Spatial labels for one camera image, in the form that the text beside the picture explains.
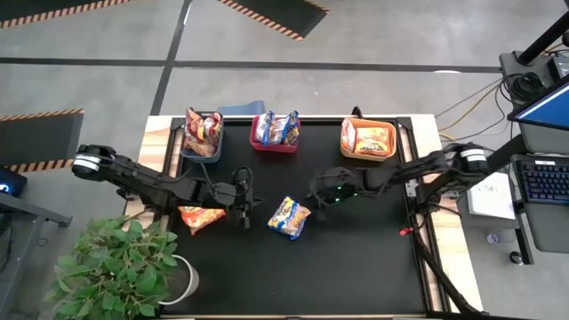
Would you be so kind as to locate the green potted plant white pot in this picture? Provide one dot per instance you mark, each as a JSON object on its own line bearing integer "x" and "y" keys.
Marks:
{"x": 115, "y": 271}

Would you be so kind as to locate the white paper sheet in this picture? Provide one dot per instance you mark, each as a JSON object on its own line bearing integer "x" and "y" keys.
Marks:
{"x": 493, "y": 200}

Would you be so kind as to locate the clear tape roll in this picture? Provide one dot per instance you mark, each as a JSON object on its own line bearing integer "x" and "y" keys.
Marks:
{"x": 493, "y": 238}

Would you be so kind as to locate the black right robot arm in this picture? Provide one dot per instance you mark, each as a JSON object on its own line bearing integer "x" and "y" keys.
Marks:
{"x": 422, "y": 171}

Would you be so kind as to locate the black hazard-striped floor mat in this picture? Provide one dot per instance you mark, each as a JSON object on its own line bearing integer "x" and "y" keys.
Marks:
{"x": 35, "y": 142}
{"x": 26, "y": 9}
{"x": 284, "y": 13}

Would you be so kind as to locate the black stand leg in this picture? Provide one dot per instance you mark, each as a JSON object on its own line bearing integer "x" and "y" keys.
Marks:
{"x": 511, "y": 149}

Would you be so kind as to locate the pink Maruchan ramen pack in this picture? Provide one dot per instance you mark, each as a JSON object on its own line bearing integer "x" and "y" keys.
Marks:
{"x": 213, "y": 129}
{"x": 200, "y": 149}
{"x": 194, "y": 126}

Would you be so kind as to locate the black backlit keyboard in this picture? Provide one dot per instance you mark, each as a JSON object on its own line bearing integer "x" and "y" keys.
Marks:
{"x": 544, "y": 182}

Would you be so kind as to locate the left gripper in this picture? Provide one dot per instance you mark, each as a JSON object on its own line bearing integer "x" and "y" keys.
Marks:
{"x": 242, "y": 200}

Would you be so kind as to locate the orange-yellow plastic bin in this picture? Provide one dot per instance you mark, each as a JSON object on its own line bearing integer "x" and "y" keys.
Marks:
{"x": 368, "y": 159}

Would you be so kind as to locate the black table mat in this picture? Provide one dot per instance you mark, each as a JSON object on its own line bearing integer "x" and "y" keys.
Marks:
{"x": 311, "y": 275}

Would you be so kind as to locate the black pole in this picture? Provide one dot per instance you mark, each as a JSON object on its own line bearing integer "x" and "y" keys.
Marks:
{"x": 544, "y": 40}

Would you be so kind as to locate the black device blue light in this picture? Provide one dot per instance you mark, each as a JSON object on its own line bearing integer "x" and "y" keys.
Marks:
{"x": 11, "y": 182}

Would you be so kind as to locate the grey computer cart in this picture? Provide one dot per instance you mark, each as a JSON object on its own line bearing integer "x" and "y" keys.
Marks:
{"x": 551, "y": 226}

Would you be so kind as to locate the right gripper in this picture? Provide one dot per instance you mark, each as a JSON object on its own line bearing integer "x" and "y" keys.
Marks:
{"x": 340, "y": 186}

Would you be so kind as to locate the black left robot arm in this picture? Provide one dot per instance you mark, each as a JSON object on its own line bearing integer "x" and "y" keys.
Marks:
{"x": 146, "y": 186}

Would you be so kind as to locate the pink-red plastic bin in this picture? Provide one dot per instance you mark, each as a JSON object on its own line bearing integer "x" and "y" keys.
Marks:
{"x": 275, "y": 149}

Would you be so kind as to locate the small black clamp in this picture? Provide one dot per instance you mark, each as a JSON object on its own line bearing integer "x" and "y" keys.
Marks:
{"x": 357, "y": 111}

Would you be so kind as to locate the grey desk frame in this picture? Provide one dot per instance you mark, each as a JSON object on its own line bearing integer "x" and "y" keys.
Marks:
{"x": 18, "y": 213}

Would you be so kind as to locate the grey equipment box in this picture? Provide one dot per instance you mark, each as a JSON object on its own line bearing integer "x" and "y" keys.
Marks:
{"x": 511, "y": 62}

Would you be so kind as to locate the dark blue-green plastic bin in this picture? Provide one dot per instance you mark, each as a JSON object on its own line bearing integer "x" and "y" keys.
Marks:
{"x": 213, "y": 157}

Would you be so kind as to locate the blue plastic seat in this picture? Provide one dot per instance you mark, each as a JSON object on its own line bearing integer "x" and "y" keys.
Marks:
{"x": 242, "y": 109}

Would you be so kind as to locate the black caster wheel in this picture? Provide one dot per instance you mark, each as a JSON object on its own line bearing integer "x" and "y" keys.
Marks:
{"x": 515, "y": 257}

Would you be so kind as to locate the orange Maruchan ramen pack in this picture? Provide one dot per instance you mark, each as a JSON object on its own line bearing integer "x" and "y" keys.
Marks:
{"x": 201, "y": 218}
{"x": 348, "y": 135}
{"x": 372, "y": 141}

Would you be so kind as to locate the monitor with blue screen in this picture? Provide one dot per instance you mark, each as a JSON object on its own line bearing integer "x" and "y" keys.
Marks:
{"x": 547, "y": 111}

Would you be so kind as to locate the small red clip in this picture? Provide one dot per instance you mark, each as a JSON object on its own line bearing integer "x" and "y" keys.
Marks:
{"x": 403, "y": 231}

